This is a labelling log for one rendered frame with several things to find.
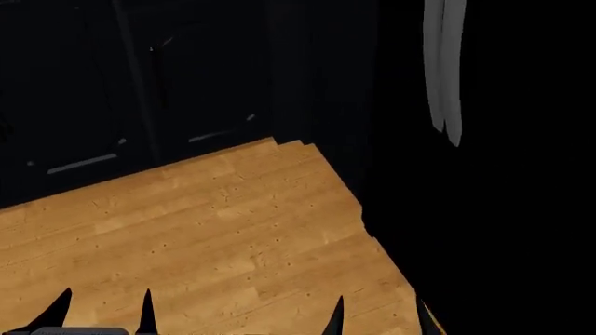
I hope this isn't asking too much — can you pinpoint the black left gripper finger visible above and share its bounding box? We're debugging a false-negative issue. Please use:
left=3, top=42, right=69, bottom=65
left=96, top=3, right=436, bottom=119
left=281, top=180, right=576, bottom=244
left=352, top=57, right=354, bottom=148
left=135, top=288, right=158, bottom=334
left=7, top=287, right=74, bottom=333

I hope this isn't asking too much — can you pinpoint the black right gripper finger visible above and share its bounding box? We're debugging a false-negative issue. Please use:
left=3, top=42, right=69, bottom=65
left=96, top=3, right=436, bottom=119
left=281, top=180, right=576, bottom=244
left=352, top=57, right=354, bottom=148
left=415, top=296, right=444, bottom=335
left=320, top=295, right=345, bottom=335

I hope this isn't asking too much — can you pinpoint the black refrigerator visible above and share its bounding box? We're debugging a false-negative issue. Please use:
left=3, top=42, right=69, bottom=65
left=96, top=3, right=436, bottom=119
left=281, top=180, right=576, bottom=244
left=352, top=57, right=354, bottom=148
left=358, top=0, right=596, bottom=335

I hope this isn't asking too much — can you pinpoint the black kitchen cabinet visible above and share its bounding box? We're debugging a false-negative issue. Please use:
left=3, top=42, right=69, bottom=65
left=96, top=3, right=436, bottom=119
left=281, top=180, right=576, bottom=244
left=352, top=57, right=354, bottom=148
left=0, top=0, right=379, bottom=210

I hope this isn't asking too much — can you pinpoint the dark cabinet door handle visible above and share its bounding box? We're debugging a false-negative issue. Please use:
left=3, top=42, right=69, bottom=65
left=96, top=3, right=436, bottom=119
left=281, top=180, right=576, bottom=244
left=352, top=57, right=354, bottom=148
left=148, top=36, right=174, bottom=110

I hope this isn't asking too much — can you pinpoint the grey refrigerator door handle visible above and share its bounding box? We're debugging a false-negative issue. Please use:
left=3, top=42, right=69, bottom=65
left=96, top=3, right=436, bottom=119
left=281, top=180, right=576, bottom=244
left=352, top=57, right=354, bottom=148
left=440, top=0, right=467, bottom=148
left=422, top=0, right=447, bottom=134

